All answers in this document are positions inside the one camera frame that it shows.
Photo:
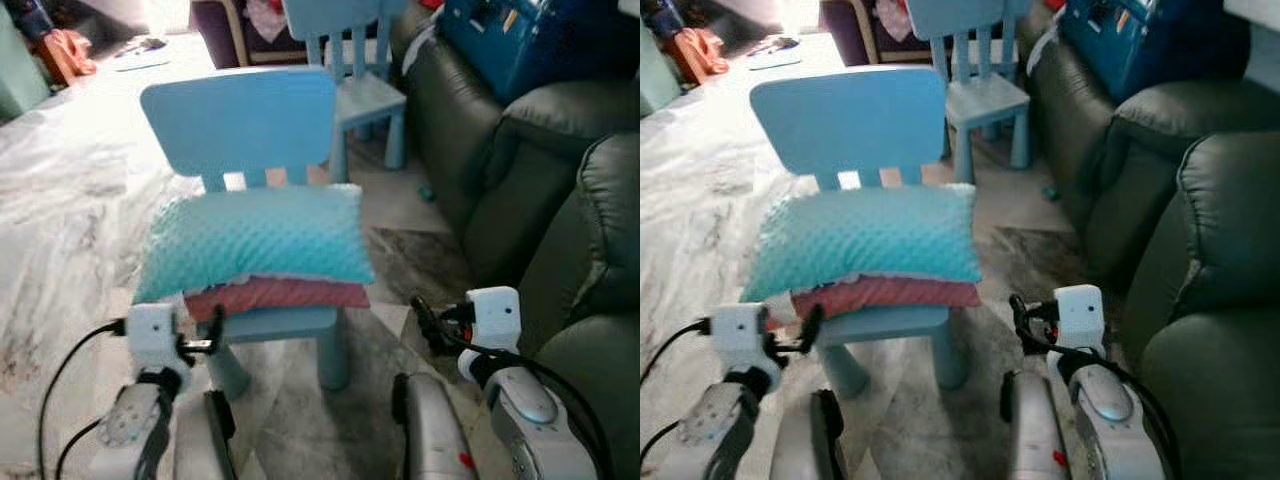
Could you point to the teal dotted pillow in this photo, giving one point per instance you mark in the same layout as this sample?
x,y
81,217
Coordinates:
x,y
260,235
870,235

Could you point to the pink dotted pillow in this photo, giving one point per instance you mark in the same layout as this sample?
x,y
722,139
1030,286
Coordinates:
x,y
280,295
890,295

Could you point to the dark green leather sofa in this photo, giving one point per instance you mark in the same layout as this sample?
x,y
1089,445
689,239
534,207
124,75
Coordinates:
x,y
540,150
1180,130

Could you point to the silver robot right leg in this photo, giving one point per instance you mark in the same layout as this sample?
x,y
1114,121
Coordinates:
x,y
435,430
1035,430

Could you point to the silver robot leg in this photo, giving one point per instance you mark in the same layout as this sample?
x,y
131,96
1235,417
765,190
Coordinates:
x,y
435,430
1035,430
800,445
200,445

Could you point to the silver robot left leg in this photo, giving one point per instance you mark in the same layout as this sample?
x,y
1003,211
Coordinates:
x,y
200,445
800,445

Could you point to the light blue child chair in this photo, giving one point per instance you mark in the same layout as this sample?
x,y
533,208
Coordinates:
x,y
985,100
850,120
365,100
240,120

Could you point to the light blue floor mat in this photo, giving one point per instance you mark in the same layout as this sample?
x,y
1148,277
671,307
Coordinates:
x,y
770,60
140,60

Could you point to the blue hard suitcase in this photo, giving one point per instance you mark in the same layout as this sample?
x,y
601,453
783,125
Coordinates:
x,y
520,50
1140,45

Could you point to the dark slipper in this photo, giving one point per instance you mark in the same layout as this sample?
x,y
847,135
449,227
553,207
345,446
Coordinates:
x,y
782,43
148,44

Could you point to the green plastic bin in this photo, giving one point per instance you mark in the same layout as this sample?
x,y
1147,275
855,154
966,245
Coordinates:
x,y
15,80
655,85

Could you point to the purple armchair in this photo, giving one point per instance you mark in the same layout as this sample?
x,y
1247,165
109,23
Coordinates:
x,y
215,35
845,35

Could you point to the orange bag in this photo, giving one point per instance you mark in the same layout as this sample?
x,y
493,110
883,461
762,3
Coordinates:
x,y
700,55
68,55

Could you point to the pile of pink white clothes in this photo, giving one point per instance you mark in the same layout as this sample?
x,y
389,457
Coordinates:
x,y
268,18
893,18

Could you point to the dark blue cloth bundle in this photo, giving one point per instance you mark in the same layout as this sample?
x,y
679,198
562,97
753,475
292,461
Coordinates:
x,y
25,15
660,15

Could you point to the white storage box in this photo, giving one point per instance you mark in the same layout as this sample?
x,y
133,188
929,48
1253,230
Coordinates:
x,y
1262,50

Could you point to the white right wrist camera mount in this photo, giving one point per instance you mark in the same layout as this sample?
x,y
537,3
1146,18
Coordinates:
x,y
495,315
1080,312

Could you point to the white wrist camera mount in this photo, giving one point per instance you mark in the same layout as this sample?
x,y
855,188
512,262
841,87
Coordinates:
x,y
495,315
1080,312
150,330
735,330

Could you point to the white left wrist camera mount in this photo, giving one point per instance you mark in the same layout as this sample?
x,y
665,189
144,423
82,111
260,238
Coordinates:
x,y
735,330
150,330

